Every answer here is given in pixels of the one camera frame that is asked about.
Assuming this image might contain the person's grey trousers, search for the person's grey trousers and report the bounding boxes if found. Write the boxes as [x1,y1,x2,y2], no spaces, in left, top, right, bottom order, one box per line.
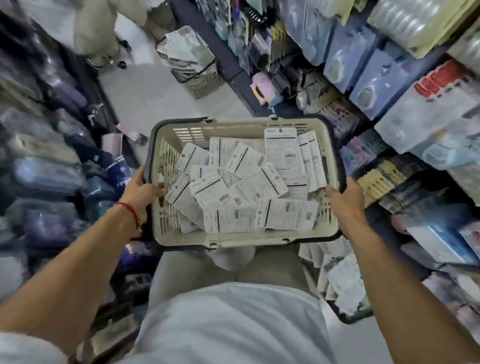
[148,245,319,308]

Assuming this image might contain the row of hanging blue packets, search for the row of hanging blue packets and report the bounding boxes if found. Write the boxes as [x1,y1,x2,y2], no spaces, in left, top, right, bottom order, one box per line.
[324,20,445,121]

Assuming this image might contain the person's left hand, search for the person's left hand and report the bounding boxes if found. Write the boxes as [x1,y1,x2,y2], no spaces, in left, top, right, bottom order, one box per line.
[114,167,166,231]

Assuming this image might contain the heap of white card packets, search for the heap of white card packets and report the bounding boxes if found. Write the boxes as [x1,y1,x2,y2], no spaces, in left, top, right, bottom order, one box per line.
[299,240,370,317]

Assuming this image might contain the red string bracelet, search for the red string bracelet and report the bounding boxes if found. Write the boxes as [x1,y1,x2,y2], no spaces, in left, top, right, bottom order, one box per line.
[114,202,142,229]

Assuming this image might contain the heap of silvery packets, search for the heap of silvery packets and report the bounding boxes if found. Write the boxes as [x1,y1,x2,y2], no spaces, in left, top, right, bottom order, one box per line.
[157,25,215,76]

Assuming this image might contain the pile of white packets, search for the pile of white packets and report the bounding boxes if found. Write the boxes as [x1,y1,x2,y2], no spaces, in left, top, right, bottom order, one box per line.
[164,127,328,235]

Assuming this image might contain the beige basket with dark handle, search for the beige basket with dark handle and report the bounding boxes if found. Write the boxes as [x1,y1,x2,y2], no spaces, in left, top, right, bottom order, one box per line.
[157,25,220,100]

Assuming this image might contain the person's white shirt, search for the person's white shirt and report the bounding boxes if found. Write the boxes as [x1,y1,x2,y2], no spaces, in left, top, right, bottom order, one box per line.
[0,282,338,364]

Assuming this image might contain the person's white shoe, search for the person's white shoe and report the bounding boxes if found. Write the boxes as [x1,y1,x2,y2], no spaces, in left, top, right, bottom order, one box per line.
[205,245,256,271]

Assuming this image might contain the clear packets with white rolls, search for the clear packets with white rolls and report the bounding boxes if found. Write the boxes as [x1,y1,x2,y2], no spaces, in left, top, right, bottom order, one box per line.
[367,0,480,60]

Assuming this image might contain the shelf of dark folded bags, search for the shelf of dark folded bags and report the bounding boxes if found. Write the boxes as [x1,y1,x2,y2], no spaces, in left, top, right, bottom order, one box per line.
[0,22,137,301]

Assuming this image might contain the row of pale blue packets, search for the row of pale blue packets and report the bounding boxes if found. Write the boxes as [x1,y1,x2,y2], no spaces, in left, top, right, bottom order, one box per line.
[390,202,480,271]

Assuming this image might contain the person's right hand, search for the person's right hand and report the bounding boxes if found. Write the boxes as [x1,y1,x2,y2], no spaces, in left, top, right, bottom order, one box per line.
[324,178,371,235]

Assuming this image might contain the dark-rimmed basket on floor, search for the dark-rimmed basket on floor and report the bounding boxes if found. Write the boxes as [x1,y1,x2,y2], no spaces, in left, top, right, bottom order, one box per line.
[300,240,375,325]

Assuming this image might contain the row of yellow card packets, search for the row of yellow card packets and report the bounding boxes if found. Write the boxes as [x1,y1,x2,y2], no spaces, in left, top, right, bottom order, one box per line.
[356,160,411,208]

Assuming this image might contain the rack of dark small accessories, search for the rack of dark small accessories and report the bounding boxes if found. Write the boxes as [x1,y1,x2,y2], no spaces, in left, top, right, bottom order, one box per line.
[215,0,302,89]

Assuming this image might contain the row of white hanging packets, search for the row of white hanging packets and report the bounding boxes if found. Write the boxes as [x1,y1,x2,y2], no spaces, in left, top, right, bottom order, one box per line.
[374,60,480,171]

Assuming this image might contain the person's left forearm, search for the person's left forearm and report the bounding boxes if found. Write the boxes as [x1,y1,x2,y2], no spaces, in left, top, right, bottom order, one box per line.
[0,204,141,355]

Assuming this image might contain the beige plastic shopping basket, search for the beige plastic shopping basket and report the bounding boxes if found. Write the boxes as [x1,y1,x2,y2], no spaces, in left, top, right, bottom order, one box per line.
[143,115,347,251]

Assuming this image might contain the person's right forearm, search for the person's right forearm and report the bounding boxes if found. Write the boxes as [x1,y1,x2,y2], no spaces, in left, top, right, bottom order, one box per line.
[347,219,480,364]

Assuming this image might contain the pink plastic item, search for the pink plastic item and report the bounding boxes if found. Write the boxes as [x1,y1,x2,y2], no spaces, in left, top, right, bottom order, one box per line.
[249,72,278,104]

